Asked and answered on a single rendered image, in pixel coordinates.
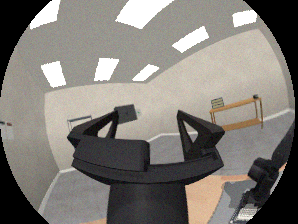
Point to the white well plate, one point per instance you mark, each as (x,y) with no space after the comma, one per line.
(245,212)

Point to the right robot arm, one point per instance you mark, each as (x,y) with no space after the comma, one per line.
(279,158)

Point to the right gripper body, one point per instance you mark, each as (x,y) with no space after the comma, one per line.
(258,198)

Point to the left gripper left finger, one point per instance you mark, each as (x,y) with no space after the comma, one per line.
(92,127)

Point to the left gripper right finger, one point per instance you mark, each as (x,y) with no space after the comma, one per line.
(208,134)

